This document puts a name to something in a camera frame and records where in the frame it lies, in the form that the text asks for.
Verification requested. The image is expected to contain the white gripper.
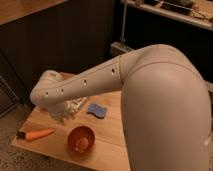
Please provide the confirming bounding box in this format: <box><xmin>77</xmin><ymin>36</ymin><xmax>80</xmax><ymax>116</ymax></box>
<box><xmin>48</xmin><ymin>97</ymin><xmax>88</xmax><ymax>124</ymax></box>

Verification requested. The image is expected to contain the orange carrot-like pepper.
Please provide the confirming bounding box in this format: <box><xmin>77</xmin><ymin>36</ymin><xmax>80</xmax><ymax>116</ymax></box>
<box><xmin>16</xmin><ymin>129</ymin><xmax>54</xmax><ymax>141</ymax></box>

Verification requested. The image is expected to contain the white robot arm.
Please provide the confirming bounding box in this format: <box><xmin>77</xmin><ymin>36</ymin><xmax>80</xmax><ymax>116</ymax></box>
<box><xmin>30</xmin><ymin>44</ymin><xmax>211</xmax><ymax>171</ymax></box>

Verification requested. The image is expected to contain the blue sponge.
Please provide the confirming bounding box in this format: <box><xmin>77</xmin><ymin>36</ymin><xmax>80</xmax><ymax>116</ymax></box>
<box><xmin>87</xmin><ymin>103</ymin><xmax>107</xmax><ymax>119</ymax></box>

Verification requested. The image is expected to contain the red-brown bowl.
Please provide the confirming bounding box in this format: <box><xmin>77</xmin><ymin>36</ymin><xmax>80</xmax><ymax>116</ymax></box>
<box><xmin>67</xmin><ymin>126</ymin><xmax>95</xmax><ymax>154</ymax></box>

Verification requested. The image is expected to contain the wooden cabinet counter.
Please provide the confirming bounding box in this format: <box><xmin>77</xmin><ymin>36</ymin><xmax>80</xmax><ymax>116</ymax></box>
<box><xmin>0</xmin><ymin>0</ymin><xmax>116</xmax><ymax>104</ymax></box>

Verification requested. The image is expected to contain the metal shelf rack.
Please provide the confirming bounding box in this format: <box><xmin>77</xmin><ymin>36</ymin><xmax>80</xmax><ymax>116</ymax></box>
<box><xmin>110</xmin><ymin>0</ymin><xmax>213</xmax><ymax>63</ymax></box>

